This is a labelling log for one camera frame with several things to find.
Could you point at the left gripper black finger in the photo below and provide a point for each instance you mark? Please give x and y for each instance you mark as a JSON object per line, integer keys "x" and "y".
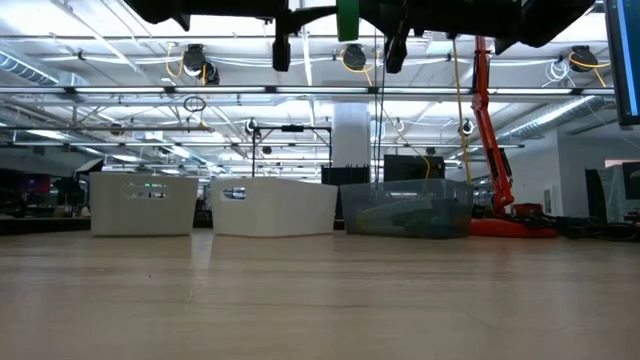
{"x": 315, "y": 14}

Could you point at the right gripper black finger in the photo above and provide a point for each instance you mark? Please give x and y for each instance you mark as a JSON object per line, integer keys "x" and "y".
{"x": 377, "y": 15}

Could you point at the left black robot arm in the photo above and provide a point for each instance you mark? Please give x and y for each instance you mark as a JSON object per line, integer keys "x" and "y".
{"x": 200, "y": 7}

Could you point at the distant black monitor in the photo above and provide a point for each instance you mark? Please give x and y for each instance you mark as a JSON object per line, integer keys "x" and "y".
{"x": 345, "y": 175}

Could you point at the red desk lamp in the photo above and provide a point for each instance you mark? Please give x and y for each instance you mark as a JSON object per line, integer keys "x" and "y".
{"x": 492, "y": 165}

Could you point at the white plastic bin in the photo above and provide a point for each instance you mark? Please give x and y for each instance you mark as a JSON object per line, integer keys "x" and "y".
{"x": 280, "y": 207}

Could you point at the computer monitor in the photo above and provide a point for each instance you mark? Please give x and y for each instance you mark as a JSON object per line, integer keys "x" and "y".
{"x": 625, "y": 60}

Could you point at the smoky transparent plastic bin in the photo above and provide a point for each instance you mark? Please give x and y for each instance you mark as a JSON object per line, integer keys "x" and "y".
{"x": 450, "y": 200}

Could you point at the grey plastic bin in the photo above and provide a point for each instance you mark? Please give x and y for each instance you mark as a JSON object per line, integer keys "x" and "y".
{"x": 145, "y": 210}

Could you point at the distant black metal frame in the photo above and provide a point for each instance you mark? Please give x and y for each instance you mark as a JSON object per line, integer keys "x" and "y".
{"x": 292, "y": 128}

